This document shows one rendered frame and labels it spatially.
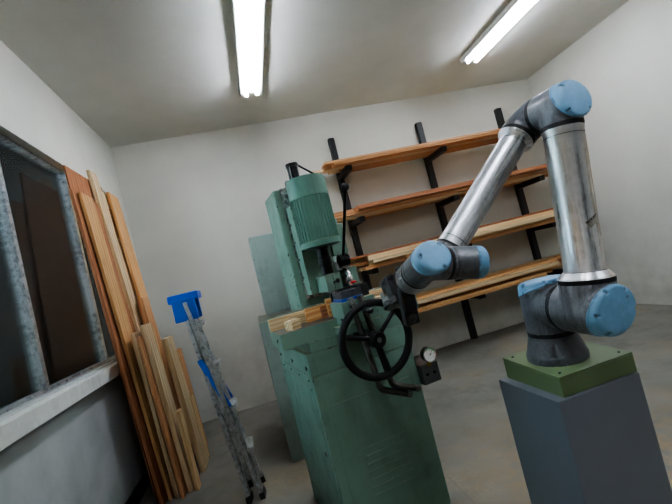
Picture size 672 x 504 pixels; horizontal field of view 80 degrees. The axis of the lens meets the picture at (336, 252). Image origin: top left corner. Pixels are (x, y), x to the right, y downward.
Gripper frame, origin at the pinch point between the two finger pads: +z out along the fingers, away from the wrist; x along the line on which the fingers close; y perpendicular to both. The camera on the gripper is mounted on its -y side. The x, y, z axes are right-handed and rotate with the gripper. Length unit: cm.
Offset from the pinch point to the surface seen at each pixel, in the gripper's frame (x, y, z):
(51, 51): 101, 215, 65
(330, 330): 11.9, 5.6, 30.0
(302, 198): 7, 60, 20
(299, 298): 12, 30, 58
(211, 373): 58, 19, 109
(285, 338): 29.7, 7.5, 29.1
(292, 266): 12, 45, 52
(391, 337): -12.6, -3.9, 33.6
